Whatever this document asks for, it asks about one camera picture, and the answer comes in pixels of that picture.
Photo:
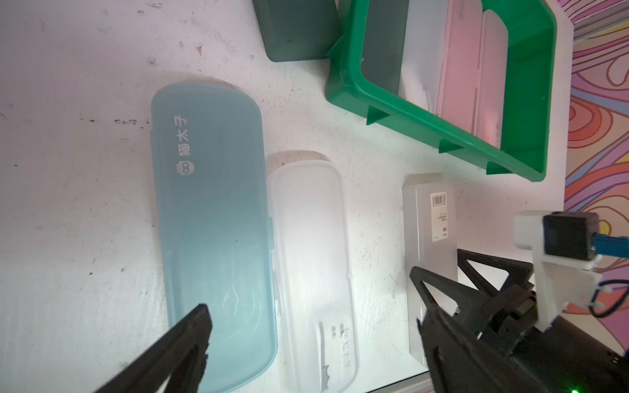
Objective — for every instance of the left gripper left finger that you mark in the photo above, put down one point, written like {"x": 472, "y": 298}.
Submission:
{"x": 177, "y": 361}

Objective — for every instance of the green plastic storage tray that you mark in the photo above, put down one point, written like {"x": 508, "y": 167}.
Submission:
{"x": 532, "y": 31}

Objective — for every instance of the dark green pencil case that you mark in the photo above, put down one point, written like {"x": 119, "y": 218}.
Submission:
{"x": 385, "y": 34}

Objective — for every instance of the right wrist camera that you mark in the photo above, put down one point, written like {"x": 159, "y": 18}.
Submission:
{"x": 566, "y": 247}

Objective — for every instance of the pink pencil case with label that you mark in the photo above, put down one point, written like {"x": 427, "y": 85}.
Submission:
{"x": 492, "y": 69}

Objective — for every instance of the clear rounded pencil case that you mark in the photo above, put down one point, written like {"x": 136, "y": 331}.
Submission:
{"x": 313, "y": 276}

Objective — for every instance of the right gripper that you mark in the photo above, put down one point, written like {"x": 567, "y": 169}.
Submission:
{"x": 503, "y": 312}

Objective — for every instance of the clear rectangular barcode pencil case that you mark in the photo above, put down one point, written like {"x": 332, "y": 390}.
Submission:
{"x": 430, "y": 242}

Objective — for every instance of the teal pencil case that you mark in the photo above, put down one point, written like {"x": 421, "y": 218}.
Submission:
{"x": 212, "y": 208}

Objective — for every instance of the clear frosted pencil case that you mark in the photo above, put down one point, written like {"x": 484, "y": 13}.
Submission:
{"x": 421, "y": 65}

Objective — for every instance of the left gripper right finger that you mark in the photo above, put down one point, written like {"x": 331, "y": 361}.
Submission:
{"x": 458, "y": 362}

